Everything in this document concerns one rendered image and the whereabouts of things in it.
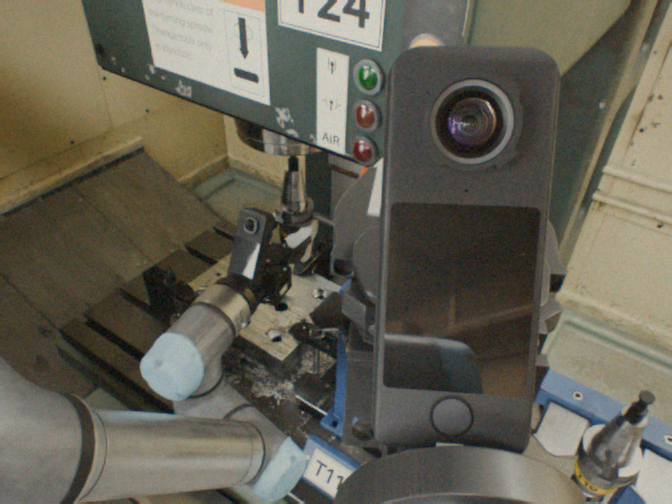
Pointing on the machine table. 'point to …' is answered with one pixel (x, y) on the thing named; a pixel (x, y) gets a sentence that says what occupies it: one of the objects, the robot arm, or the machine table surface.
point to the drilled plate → (281, 363)
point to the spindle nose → (279, 146)
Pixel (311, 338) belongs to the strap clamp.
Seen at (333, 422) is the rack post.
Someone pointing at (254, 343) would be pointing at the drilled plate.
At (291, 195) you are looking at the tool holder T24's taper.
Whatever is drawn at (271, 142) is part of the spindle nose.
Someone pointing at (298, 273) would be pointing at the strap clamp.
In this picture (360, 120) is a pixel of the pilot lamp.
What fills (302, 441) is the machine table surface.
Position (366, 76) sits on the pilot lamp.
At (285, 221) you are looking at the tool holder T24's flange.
